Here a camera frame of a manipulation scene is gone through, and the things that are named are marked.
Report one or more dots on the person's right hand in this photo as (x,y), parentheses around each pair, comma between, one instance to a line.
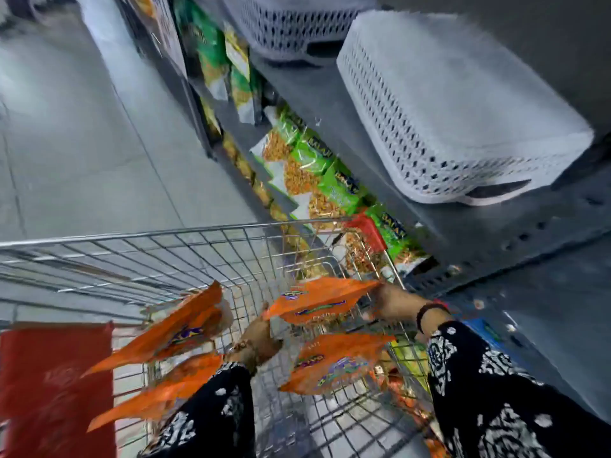
(398,302)

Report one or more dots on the person's left hand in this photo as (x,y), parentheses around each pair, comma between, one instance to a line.
(257,343)

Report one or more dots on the person's left fingers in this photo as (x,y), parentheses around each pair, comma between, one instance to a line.
(268,329)

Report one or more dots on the person's right fingers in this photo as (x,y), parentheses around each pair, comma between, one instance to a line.
(371,313)

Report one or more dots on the orange snack packet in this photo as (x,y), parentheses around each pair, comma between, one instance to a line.
(320,298)
(176,331)
(336,362)
(164,391)

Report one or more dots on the person's left forearm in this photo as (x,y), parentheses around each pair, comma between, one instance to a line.
(210,414)

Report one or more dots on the person's right forearm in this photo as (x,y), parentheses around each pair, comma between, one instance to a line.
(496,400)

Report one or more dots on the black wrist band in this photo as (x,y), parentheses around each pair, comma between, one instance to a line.
(426,312)

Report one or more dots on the yellow green snack packet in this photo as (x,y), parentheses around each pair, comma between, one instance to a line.
(411,362)

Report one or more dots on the red cart corner bumper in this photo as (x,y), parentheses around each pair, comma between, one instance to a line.
(368,231)

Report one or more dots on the pile of red orange packets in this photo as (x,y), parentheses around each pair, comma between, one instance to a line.
(410,405)

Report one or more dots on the blue packet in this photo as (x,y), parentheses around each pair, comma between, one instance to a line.
(482,331)

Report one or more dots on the grey metal store shelf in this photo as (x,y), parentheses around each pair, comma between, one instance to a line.
(477,243)

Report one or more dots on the row of green snack packets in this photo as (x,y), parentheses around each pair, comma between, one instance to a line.
(329,181)

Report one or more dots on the row of yellow snack packets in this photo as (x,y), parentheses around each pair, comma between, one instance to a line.
(248,171)

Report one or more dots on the white perforated plastic basket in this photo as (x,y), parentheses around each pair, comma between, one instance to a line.
(458,109)
(296,23)

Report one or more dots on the red cart seat flap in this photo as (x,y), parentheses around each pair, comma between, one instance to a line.
(52,386)

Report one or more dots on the white shelf sign panel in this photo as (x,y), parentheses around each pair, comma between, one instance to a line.
(168,28)

